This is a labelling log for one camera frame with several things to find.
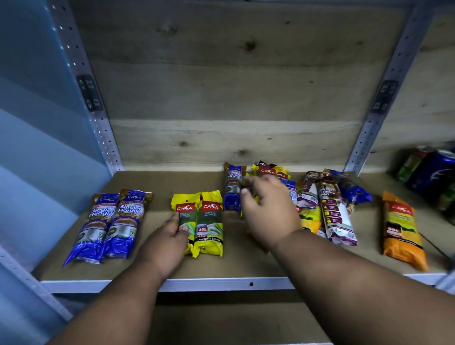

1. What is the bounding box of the person's left hand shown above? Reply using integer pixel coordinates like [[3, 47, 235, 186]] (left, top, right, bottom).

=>
[[136, 212, 191, 281]]

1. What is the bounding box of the person's right hand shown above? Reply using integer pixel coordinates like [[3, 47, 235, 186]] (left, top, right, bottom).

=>
[[240, 174, 303, 251]]

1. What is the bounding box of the yellow garbage bag packet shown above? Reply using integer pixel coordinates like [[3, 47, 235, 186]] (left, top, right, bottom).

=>
[[171, 192, 202, 255], [251, 160, 291, 181], [191, 190, 224, 258]]

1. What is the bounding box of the person's right forearm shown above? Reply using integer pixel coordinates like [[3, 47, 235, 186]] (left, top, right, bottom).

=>
[[270, 229, 455, 345]]

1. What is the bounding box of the person's left forearm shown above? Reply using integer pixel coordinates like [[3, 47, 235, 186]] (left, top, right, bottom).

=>
[[46, 260, 168, 345]]

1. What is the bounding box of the blue garbage bag packet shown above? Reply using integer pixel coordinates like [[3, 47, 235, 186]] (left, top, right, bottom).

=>
[[100, 189, 153, 263], [63, 193, 120, 267], [223, 162, 247, 213], [280, 178, 298, 208], [323, 168, 373, 205]]

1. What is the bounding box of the white maroon garbage bag packet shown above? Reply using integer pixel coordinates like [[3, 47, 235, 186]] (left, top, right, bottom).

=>
[[316, 177, 358, 247], [296, 171, 323, 211]]

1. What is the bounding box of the small orange yellow bag packet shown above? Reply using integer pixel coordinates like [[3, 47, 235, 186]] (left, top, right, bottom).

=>
[[298, 206, 323, 234]]

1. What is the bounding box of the perforated grey shelf upright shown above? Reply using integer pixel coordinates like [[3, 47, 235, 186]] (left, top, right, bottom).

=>
[[47, 0, 125, 175], [0, 245, 74, 322], [343, 0, 437, 177]]

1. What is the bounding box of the large orange garbage bag packet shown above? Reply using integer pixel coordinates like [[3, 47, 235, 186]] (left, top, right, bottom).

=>
[[382, 191, 429, 273]]

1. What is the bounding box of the green drink can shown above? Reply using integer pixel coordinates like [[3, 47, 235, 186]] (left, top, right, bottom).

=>
[[437, 181, 455, 215], [395, 145, 435, 184]]

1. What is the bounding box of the translucent blue side panel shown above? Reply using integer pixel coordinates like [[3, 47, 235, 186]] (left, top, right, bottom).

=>
[[0, 0, 113, 274]]

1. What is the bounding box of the blue drink can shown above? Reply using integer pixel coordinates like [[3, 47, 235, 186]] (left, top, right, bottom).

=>
[[406, 149, 455, 202]]

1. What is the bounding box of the white metal shelf rail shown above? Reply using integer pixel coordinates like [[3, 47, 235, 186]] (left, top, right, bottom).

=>
[[40, 273, 448, 294]]

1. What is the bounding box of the black upright bracket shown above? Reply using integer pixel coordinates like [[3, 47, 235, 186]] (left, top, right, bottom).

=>
[[371, 80, 399, 115], [76, 74, 104, 113]]

